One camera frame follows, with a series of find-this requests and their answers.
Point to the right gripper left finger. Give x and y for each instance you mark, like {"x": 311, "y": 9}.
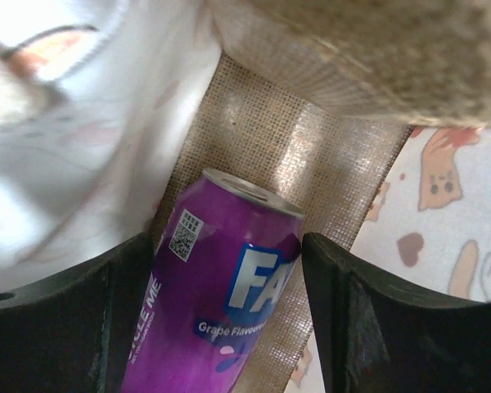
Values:
{"x": 72, "y": 331}

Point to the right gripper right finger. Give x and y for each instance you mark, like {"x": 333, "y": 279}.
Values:
{"x": 377, "y": 332}

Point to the purple Fanta can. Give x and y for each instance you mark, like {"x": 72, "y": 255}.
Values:
{"x": 224, "y": 258}

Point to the burlap canvas tote bag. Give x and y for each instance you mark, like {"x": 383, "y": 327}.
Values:
{"x": 372, "y": 117}

